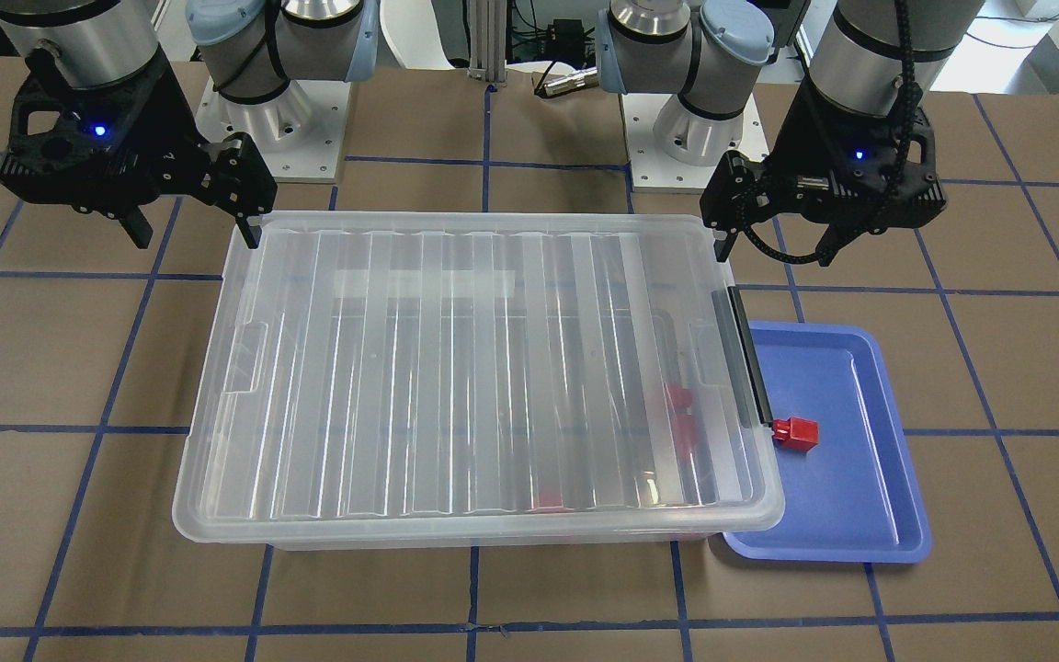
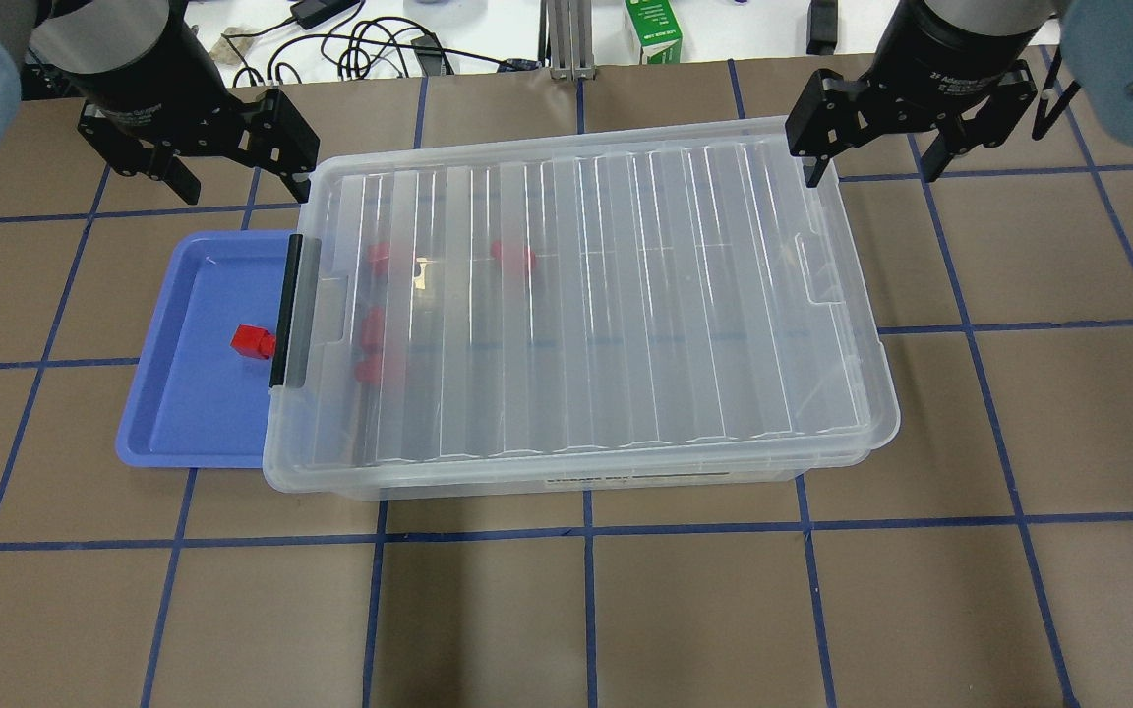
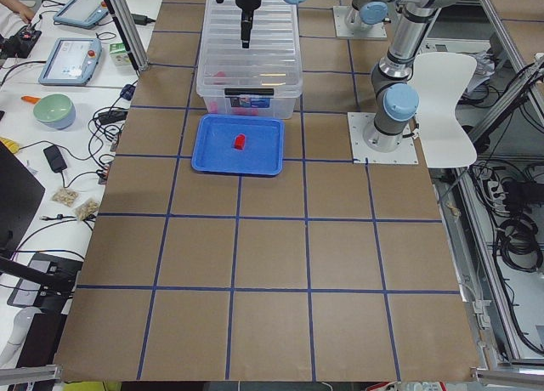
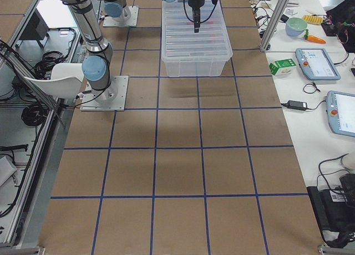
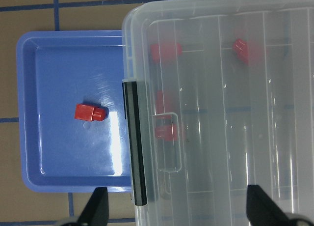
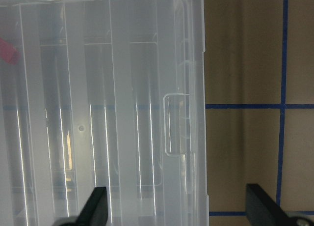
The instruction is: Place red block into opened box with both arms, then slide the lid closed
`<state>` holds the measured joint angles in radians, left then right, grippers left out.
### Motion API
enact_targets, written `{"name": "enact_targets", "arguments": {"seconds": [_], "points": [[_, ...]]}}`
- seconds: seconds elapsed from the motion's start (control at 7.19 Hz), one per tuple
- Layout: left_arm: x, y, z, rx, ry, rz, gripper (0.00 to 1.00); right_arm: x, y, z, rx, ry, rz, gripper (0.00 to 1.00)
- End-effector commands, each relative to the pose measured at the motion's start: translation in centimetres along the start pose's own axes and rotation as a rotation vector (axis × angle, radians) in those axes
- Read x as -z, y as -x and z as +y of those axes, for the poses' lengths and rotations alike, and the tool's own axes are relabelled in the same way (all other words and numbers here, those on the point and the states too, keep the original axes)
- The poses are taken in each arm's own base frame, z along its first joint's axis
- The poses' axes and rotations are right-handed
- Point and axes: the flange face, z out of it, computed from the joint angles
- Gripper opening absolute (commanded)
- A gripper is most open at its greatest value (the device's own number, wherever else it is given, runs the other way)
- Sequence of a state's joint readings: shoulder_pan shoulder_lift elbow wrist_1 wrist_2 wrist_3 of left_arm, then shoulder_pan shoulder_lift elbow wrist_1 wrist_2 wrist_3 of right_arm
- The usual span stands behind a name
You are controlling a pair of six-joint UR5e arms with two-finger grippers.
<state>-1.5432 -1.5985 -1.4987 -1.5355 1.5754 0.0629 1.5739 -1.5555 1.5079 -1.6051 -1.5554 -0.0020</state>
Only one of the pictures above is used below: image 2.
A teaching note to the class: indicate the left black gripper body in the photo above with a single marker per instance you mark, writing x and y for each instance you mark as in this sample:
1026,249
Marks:
141,71

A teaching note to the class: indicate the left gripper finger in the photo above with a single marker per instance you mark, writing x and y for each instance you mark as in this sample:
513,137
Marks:
129,157
282,142

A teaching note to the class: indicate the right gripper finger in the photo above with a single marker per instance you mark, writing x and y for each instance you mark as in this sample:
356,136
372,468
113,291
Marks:
998,115
826,120

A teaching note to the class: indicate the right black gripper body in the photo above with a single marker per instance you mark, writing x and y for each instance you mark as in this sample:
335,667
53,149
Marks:
955,67

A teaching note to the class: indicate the red block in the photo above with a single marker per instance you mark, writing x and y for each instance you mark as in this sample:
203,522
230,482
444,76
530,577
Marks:
381,370
253,342
514,259
385,258
372,329

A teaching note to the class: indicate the clear plastic box lid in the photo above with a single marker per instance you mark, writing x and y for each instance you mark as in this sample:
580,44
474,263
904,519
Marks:
586,295

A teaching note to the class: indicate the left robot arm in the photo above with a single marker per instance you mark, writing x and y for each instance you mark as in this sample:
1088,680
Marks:
76,38

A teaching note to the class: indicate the red block in box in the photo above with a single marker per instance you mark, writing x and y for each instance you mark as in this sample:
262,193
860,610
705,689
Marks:
385,258
381,370
514,259
372,329

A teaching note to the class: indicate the clear plastic storage box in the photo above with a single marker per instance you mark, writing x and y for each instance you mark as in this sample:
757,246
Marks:
576,472

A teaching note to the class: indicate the green white carton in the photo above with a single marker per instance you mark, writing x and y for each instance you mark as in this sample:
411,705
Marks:
655,32

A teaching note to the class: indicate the blue plastic tray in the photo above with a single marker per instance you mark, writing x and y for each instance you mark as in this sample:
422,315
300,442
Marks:
195,402

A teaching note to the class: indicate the black box latch handle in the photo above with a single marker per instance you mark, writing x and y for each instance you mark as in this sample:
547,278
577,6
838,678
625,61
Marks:
297,308

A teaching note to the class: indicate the aluminium frame post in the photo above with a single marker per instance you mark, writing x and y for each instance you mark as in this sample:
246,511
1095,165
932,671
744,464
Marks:
566,39

